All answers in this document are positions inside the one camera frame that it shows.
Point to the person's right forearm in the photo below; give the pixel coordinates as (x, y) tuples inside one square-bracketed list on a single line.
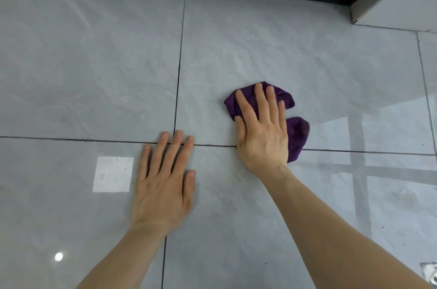
[(336, 234)]

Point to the person's left middle finger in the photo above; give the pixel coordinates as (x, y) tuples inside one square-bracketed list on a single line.
[(170, 152)]

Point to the person's right middle finger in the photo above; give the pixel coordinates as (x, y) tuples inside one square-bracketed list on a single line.
[(262, 101)]

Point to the person's right thumb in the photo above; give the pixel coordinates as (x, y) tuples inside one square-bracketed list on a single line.
[(240, 131)]

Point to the person's left hand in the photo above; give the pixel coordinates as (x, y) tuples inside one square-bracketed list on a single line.
[(160, 196)]

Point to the person's right little finger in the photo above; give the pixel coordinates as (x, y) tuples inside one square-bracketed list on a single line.
[(282, 114)]

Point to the person's right hand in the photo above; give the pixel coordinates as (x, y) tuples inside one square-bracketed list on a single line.
[(264, 143)]

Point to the person's left forearm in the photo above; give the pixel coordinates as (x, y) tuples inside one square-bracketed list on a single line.
[(123, 261)]

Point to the person's left thumb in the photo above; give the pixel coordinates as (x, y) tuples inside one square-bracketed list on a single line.
[(188, 189)]

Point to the purple cleaning cloth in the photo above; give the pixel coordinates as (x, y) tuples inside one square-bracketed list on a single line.
[(297, 131)]

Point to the person's left little finger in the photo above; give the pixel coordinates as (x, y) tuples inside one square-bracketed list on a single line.
[(143, 162)]

